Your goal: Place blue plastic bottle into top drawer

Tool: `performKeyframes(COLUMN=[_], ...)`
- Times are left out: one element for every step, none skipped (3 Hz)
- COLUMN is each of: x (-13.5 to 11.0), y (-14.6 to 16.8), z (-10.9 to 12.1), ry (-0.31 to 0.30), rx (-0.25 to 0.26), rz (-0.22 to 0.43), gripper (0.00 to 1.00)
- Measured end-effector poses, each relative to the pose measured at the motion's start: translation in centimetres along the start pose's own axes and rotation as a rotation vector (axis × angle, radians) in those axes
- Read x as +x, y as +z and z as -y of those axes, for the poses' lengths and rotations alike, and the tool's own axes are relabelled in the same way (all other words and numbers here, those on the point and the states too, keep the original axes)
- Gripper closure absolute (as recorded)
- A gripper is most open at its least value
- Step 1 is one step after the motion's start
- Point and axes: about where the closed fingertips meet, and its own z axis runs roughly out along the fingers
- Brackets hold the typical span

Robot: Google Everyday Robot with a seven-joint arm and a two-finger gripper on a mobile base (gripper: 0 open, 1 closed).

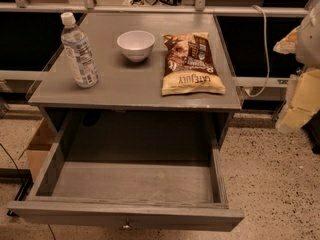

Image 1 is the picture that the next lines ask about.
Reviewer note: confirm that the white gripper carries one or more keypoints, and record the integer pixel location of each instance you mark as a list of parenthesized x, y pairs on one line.
[(309, 44)]

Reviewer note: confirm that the metal frame rail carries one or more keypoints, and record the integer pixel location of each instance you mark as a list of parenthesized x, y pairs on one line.
[(90, 6)]

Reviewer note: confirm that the grey wooden cabinet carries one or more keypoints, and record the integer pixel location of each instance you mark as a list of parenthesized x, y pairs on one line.
[(124, 85)]

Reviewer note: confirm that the metal drawer knob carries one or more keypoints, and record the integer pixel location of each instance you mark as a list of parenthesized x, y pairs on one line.
[(126, 226)]

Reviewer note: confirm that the white bowl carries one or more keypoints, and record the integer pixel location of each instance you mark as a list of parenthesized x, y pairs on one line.
[(136, 45)]

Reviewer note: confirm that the clear plastic water bottle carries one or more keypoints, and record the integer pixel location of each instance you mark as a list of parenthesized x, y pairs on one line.
[(78, 51)]

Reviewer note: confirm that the brown yellow chip bag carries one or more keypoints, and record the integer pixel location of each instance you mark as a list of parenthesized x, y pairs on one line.
[(189, 66)]

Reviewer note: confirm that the open grey top drawer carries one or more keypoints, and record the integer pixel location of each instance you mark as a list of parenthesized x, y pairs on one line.
[(161, 170)]

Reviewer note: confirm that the cardboard box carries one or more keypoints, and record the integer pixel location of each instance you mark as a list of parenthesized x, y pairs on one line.
[(38, 148)]

